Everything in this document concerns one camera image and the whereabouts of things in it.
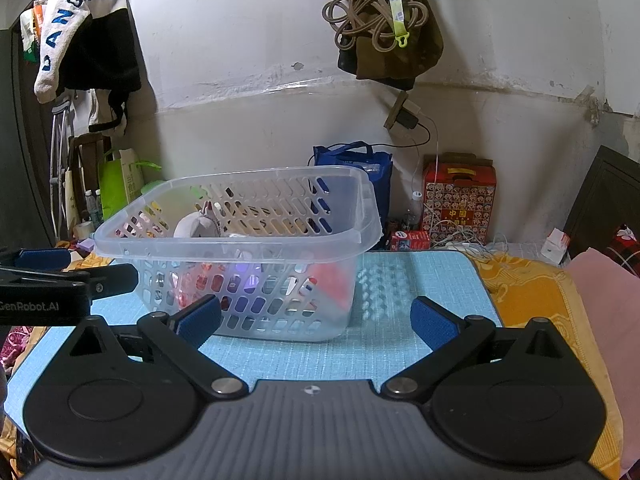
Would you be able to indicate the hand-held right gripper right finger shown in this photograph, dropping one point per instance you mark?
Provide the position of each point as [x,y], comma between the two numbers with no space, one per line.
[435,322]

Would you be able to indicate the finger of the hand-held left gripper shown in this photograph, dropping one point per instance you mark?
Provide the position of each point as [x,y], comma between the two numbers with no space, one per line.
[112,280]
[42,258]

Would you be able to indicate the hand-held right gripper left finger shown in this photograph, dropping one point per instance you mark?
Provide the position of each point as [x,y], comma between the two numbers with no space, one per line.
[200,320]

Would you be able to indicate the purple box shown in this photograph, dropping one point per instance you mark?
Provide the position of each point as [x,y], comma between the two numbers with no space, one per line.
[245,276]

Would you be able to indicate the grey plush toy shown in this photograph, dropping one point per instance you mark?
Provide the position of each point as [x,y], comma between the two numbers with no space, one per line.
[192,225]

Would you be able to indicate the pink tissue pack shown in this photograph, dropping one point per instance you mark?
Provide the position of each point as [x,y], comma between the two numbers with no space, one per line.
[332,280]

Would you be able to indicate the clear plastic basket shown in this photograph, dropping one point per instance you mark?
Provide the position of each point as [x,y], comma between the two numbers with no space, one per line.
[280,240]

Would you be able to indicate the magenta floral blanket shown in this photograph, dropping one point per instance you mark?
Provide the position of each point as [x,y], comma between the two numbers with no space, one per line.
[12,345]

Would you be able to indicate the clear water bottle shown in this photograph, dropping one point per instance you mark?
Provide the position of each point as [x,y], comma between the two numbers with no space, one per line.
[98,207]
[89,205]

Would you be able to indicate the small red blue carton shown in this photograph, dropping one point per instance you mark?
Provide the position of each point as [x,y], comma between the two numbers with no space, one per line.
[410,241]

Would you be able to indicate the green shopping bag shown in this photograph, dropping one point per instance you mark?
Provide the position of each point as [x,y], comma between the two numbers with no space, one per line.
[111,187]

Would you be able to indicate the orange patterned blanket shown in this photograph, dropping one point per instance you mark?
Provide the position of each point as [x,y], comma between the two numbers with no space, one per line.
[525,290]

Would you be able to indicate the metal crutches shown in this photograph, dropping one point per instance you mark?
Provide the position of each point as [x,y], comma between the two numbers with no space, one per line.
[60,160]

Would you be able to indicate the white paper bag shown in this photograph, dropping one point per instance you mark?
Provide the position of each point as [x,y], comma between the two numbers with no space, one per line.
[129,175]

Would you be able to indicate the brown wooden chair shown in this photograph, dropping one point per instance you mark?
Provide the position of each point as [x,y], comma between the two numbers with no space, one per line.
[87,155]

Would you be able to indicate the clear bottle white cap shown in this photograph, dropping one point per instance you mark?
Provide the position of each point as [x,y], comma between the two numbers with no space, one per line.
[415,210]

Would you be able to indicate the red patterned gift box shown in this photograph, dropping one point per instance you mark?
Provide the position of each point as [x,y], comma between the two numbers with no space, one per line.
[457,200]

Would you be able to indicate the small white carton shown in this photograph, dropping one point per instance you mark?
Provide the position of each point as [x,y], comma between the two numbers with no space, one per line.
[556,245]

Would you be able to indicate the pink blanket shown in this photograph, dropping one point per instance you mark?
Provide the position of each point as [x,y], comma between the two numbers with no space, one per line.
[610,335]

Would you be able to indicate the blue shopping bag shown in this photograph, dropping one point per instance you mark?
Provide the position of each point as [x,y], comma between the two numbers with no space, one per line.
[350,157]

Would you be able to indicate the dark red floral cloth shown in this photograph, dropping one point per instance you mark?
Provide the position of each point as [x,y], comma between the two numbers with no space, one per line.
[625,247]

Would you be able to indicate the black charger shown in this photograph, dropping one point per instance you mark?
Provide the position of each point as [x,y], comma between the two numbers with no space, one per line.
[407,120]

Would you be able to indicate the dark wooden headboard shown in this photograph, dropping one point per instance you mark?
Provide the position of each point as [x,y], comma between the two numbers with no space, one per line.
[600,195]

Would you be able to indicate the white and black jacket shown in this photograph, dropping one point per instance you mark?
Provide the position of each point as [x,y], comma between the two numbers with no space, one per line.
[95,55]

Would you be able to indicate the wooden socket block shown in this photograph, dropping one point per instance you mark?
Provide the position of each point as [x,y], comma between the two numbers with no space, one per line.
[395,110]

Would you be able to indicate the olive hanging bag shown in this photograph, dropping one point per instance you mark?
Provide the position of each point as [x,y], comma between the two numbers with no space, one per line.
[395,62]

